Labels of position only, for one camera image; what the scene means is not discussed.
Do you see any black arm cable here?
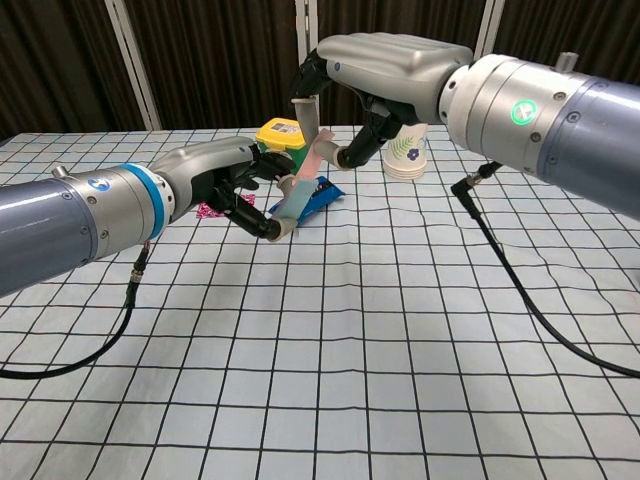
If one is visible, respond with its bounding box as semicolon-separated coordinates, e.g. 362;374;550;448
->
450;162;640;380
0;241;152;380

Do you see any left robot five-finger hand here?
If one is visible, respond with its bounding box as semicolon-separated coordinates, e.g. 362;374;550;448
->
152;137;301;244

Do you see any white metal screen frame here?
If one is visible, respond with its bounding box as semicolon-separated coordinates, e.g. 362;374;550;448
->
103;0;162;132
473;0;507;62

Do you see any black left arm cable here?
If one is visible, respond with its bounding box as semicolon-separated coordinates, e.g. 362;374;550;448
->
0;241;152;380

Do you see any pink strip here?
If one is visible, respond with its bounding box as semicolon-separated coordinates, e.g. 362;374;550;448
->
292;128;336;188

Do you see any pink patterned snack packet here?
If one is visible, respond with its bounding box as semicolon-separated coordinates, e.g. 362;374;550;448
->
194;193;257;221

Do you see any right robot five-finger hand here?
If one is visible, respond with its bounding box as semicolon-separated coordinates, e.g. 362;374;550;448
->
289;32;474;170

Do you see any blue cookie snack pack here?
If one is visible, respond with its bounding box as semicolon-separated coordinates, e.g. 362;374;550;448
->
267;176;347;227

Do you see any checkered light blue tablecloth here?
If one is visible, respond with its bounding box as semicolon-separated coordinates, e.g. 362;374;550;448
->
0;124;640;480

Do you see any yellow lidded plastic tub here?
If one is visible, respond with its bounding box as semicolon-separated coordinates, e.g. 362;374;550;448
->
255;117;308;171

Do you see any white floral paper cup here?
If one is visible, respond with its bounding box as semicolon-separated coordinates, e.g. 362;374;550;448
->
382;121;429;181

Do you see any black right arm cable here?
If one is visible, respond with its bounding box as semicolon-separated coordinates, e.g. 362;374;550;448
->
450;162;640;380

